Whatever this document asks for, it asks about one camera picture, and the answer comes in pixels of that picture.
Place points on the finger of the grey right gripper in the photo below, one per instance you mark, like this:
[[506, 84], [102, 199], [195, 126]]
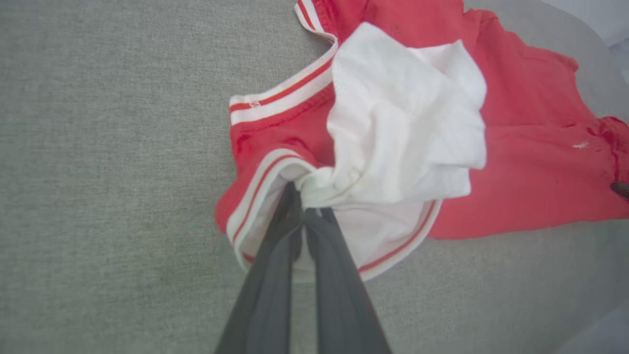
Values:
[[621, 190]]

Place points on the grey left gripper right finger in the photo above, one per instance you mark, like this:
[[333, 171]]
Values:
[[339, 305]]

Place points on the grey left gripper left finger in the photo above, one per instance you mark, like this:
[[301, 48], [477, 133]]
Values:
[[268, 295]]

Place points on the red and white garment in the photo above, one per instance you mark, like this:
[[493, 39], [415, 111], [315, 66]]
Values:
[[516, 172]]

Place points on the grey fabric sofa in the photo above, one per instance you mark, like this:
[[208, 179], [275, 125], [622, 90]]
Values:
[[98, 147]]

